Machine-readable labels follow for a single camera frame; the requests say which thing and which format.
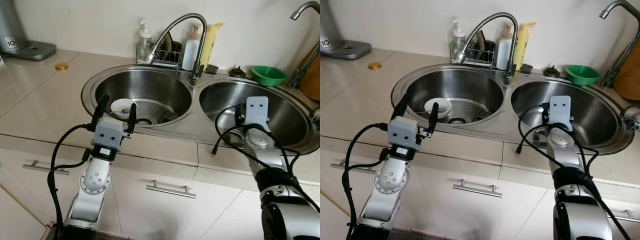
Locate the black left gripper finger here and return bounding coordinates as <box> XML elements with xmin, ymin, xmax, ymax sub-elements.
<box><xmin>428</xmin><ymin>102</ymin><xmax>440</xmax><ymax>134</ymax></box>
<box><xmin>127</xmin><ymin>102</ymin><xmax>138</xmax><ymax>134</ymax></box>
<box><xmin>392</xmin><ymin>93</ymin><xmax>412</xmax><ymax>122</ymax></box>
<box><xmin>90</xmin><ymin>94</ymin><xmax>110</xmax><ymax>132</ymax></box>

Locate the small round white bowl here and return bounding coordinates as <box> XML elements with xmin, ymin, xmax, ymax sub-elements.
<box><xmin>424</xmin><ymin>97</ymin><xmax>453</xmax><ymax>120</ymax></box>
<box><xmin>110</xmin><ymin>98</ymin><xmax>137</xmax><ymax>121</ymax></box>

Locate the white kitchen cabinet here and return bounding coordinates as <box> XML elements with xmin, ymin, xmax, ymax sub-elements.
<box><xmin>320</xmin><ymin>135</ymin><xmax>640</xmax><ymax>240</ymax></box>
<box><xmin>0</xmin><ymin>132</ymin><xmax>321</xmax><ymax>240</ymax></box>

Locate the stainless steel double sink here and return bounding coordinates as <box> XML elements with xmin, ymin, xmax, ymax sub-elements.
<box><xmin>391</xmin><ymin>64</ymin><xmax>637</xmax><ymax>156</ymax></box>
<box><xmin>81</xmin><ymin>64</ymin><xmax>321</xmax><ymax>157</ymax></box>

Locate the green plastic bowl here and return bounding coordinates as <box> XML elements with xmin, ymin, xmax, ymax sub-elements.
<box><xmin>250</xmin><ymin>65</ymin><xmax>288</xmax><ymax>87</ymax></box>
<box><xmin>564</xmin><ymin>65</ymin><xmax>602</xmax><ymax>87</ymax></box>

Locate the curved steel tap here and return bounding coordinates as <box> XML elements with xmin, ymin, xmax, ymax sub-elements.
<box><xmin>599</xmin><ymin>0</ymin><xmax>640</xmax><ymax>88</ymax></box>
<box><xmin>287</xmin><ymin>1</ymin><xmax>321</xmax><ymax>90</ymax></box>

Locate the white pump bottle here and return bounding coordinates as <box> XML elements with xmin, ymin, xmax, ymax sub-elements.
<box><xmin>182</xmin><ymin>24</ymin><xmax>201</xmax><ymax>72</ymax></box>
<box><xmin>496</xmin><ymin>24</ymin><xmax>514</xmax><ymax>71</ymax></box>

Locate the yellow squeeze bottle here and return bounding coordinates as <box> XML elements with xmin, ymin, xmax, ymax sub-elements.
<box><xmin>200</xmin><ymin>22</ymin><xmax>224</xmax><ymax>69</ymax></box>
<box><xmin>513</xmin><ymin>21</ymin><xmax>537</xmax><ymax>71</ymax></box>

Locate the grey countertop appliance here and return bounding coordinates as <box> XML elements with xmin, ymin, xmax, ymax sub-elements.
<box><xmin>320</xmin><ymin>0</ymin><xmax>372</xmax><ymax>61</ymax></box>
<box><xmin>0</xmin><ymin>0</ymin><xmax>57</xmax><ymax>62</ymax></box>

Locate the clear soap pump bottle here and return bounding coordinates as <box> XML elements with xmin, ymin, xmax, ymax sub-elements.
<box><xmin>450</xmin><ymin>17</ymin><xmax>466</xmax><ymax>53</ymax></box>
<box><xmin>137</xmin><ymin>19</ymin><xmax>153</xmax><ymax>62</ymax></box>

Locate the round wooden cutting board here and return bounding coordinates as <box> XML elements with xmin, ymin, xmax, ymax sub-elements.
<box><xmin>299</xmin><ymin>44</ymin><xmax>321</xmax><ymax>102</ymax></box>
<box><xmin>612</xmin><ymin>40</ymin><xmax>640</xmax><ymax>101</ymax></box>

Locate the black dish scrubber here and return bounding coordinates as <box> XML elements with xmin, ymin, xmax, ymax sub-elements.
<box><xmin>472</xmin><ymin>30</ymin><xmax>496</xmax><ymax>53</ymax></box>
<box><xmin>161</xmin><ymin>31</ymin><xmax>182</xmax><ymax>54</ymax></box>

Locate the shiny steel ladle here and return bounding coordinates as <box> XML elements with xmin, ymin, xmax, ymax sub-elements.
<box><xmin>620</xmin><ymin>105</ymin><xmax>640</xmax><ymax>132</ymax></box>

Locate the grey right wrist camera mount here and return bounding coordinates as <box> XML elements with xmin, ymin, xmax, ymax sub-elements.
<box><xmin>244</xmin><ymin>96</ymin><xmax>270</xmax><ymax>132</ymax></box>
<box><xmin>549</xmin><ymin>95</ymin><xmax>574</xmax><ymax>132</ymax></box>

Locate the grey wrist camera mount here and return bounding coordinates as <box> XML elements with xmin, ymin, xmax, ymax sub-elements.
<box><xmin>387</xmin><ymin>116</ymin><xmax>422</xmax><ymax>151</ymax></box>
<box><xmin>92</xmin><ymin>117</ymin><xmax>126</xmax><ymax>152</ymax></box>
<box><xmin>549</xmin><ymin>95</ymin><xmax>574</xmax><ymax>132</ymax></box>
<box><xmin>244</xmin><ymin>96</ymin><xmax>270</xmax><ymax>132</ymax></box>

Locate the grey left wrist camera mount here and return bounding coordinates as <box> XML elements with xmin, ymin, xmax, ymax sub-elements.
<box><xmin>387</xmin><ymin>116</ymin><xmax>422</xmax><ymax>151</ymax></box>
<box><xmin>92</xmin><ymin>117</ymin><xmax>126</xmax><ymax>152</ymax></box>

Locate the steel wire sink caddy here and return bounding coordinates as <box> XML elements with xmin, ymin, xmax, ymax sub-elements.
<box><xmin>136</xmin><ymin>41</ymin><xmax>183</xmax><ymax>69</ymax></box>
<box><xmin>448</xmin><ymin>41</ymin><xmax>496</xmax><ymax>68</ymax></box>

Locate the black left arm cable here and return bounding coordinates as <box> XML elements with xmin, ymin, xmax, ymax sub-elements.
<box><xmin>47</xmin><ymin>123</ymin><xmax>98</xmax><ymax>238</ymax></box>
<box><xmin>343</xmin><ymin>123</ymin><xmax>391</xmax><ymax>238</ymax></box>

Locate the flexible steel hose faucet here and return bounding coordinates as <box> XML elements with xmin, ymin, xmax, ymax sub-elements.
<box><xmin>144</xmin><ymin>12</ymin><xmax>208</xmax><ymax>86</ymax></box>
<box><xmin>454</xmin><ymin>12</ymin><xmax>519</xmax><ymax>82</ymax></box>

